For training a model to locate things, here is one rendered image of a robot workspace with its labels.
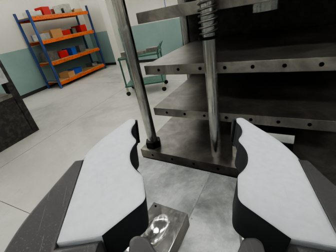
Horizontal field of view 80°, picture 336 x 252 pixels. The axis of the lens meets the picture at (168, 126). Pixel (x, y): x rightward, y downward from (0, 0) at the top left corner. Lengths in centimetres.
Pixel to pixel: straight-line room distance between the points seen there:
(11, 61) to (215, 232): 725
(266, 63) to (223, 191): 56
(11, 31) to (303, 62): 746
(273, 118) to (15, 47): 734
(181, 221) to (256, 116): 57
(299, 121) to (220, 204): 48
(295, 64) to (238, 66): 20
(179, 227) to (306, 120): 67
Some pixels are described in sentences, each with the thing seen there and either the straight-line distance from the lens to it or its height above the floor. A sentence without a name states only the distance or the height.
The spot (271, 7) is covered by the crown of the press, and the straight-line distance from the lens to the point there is 117.
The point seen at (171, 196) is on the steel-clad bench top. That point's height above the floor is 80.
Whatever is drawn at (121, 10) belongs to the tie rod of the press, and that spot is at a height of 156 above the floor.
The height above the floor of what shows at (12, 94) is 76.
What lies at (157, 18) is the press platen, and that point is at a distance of 108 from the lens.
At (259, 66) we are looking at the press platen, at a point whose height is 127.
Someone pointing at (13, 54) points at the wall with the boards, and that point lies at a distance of 763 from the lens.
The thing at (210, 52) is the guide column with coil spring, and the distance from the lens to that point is 91.
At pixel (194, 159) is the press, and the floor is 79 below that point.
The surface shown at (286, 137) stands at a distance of 105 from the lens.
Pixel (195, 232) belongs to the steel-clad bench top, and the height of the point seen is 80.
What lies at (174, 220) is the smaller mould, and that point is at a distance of 80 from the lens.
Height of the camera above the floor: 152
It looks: 29 degrees down
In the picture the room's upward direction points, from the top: 11 degrees counter-clockwise
